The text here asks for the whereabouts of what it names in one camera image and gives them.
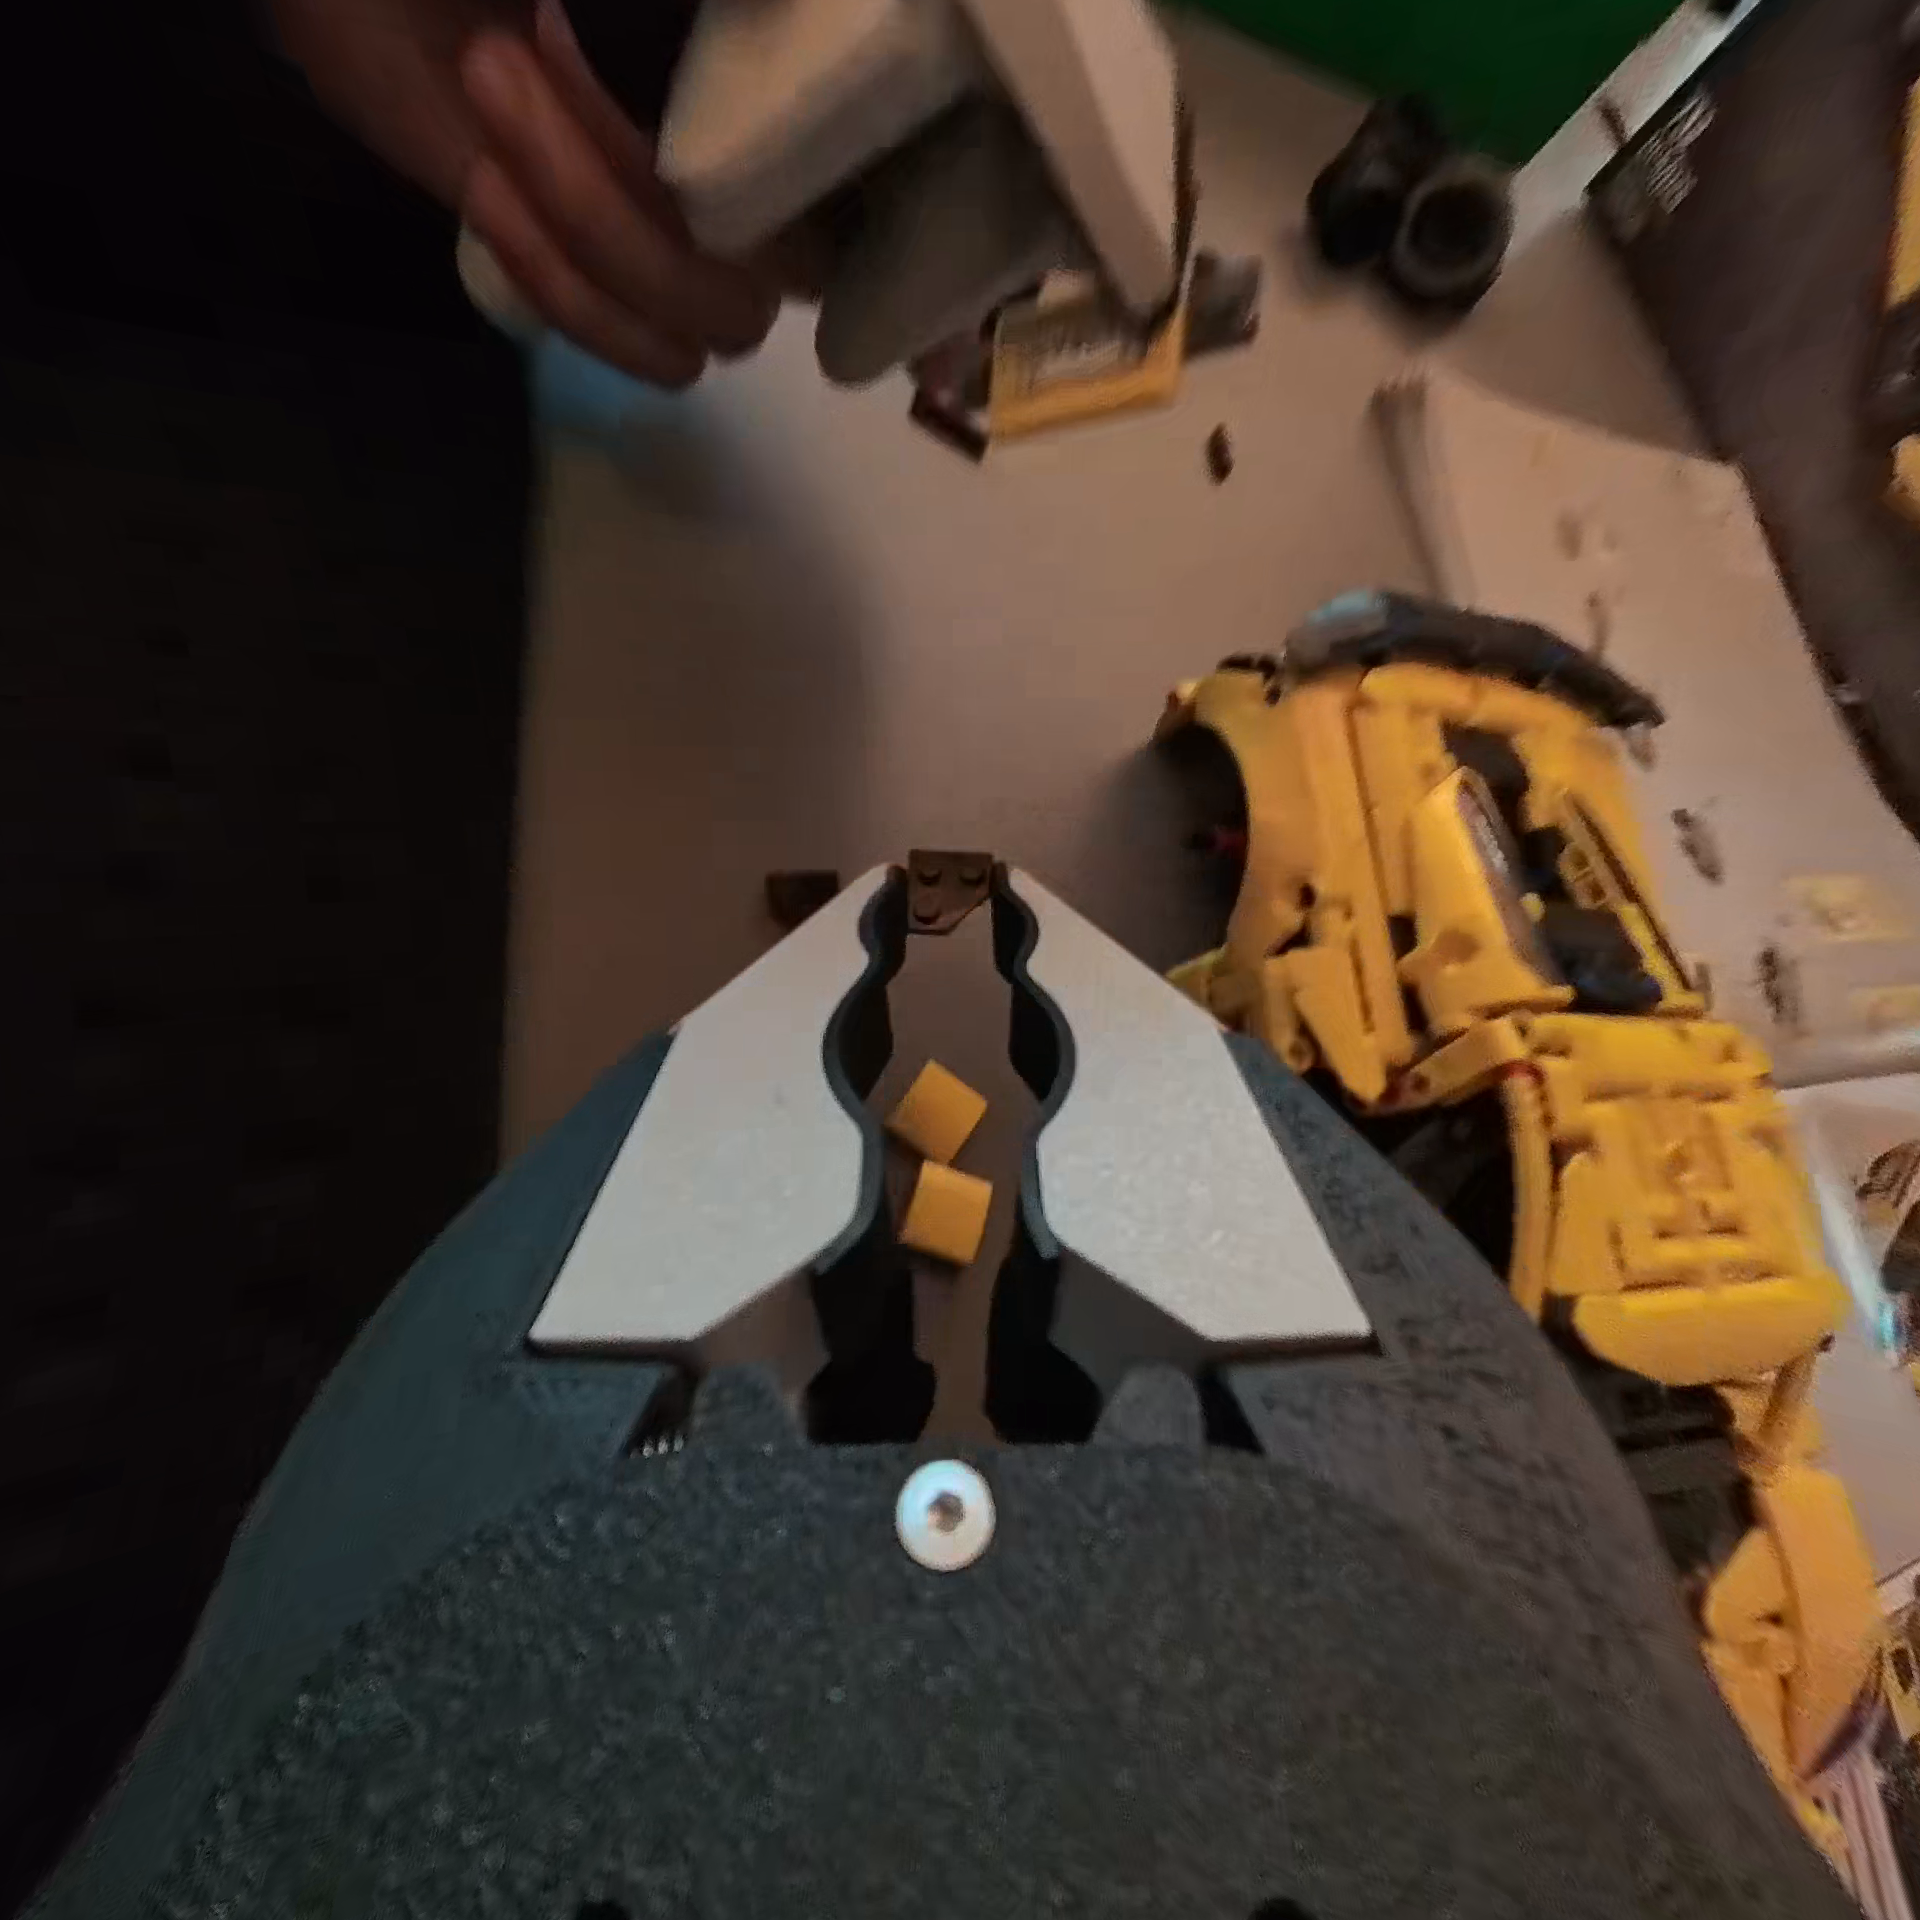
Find yellow curved slope piece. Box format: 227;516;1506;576
882;1060;990;1160
898;1160;995;1259

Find black wedge plate piece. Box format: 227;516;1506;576
904;847;999;939

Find yellow toy brick car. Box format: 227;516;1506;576
1152;587;1891;1848

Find green plastic bin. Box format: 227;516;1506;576
1154;0;1705;169

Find person's left hand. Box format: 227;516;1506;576
457;23;785;390

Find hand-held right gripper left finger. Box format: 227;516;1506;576
528;865;905;1376

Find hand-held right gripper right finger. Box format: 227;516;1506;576
995;867;1379;1376

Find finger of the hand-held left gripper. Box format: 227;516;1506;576
816;0;1205;387

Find dark toy car box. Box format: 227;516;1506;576
1500;0;1920;842

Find yellow printed tile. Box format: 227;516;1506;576
982;285;1189;439

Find grey desk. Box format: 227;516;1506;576
502;0;1920;1920

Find instruction booklet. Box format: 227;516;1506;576
1372;372;1920;1352

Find dark square plate piece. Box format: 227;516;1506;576
912;361;995;460

